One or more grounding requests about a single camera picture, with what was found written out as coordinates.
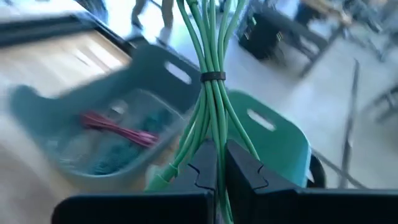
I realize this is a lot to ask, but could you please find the dark teal braided USB cable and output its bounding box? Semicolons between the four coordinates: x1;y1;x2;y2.
90;136;147;177

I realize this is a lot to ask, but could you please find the black desk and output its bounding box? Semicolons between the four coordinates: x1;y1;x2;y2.
238;6;330;77

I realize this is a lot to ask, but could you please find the black velcro cable tie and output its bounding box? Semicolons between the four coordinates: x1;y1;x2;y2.
200;71;227;83

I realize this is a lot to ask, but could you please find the thin black metal pole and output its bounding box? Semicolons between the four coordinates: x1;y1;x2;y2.
338;58;361;190

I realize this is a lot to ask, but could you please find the dark grey-green plastic bin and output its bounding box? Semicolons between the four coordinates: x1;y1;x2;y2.
7;43;203;190

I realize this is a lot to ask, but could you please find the teal plastic bin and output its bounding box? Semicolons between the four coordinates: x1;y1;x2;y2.
225;90;312;189

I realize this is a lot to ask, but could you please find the black table edge rail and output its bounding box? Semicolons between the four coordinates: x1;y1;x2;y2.
0;14;137;54

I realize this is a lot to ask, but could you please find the magenta braided USB cable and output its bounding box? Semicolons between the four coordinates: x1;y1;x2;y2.
80;111;159;148

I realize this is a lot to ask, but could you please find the green USB cable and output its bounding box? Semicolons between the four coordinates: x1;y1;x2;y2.
144;0;261;224

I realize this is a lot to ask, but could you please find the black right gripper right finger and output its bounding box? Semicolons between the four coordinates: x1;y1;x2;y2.
225;139;398;224

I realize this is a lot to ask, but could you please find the person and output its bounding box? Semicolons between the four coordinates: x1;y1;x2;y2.
130;0;175;45

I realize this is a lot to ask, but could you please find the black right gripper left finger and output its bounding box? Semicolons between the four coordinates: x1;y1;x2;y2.
51;141;218;224

